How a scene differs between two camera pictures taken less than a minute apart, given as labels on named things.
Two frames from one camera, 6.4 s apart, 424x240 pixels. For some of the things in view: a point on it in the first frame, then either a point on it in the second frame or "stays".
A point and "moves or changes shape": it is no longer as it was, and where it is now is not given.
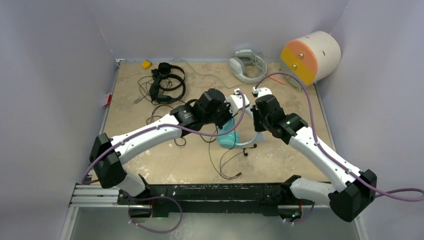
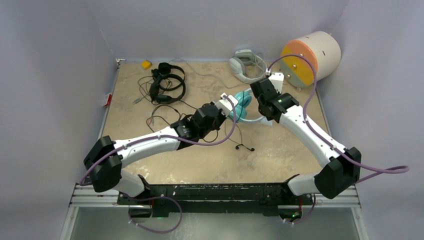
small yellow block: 146,64 stays
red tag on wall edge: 109,99 stays
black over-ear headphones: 157,76 stays
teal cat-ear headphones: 232,140 moves or changes shape
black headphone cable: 210,154 -> 217,130
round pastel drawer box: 313,58 stays
